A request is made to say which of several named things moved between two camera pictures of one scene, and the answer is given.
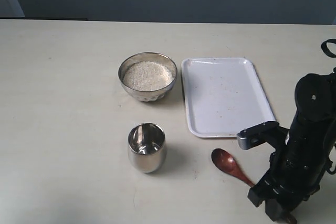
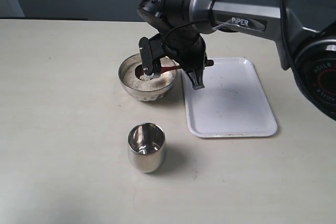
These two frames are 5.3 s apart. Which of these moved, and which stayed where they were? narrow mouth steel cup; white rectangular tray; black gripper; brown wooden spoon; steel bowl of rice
Moved: black gripper; brown wooden spoon
Stayed: white rectangular tray; steel bowl of rice; narrow mouth steel cup
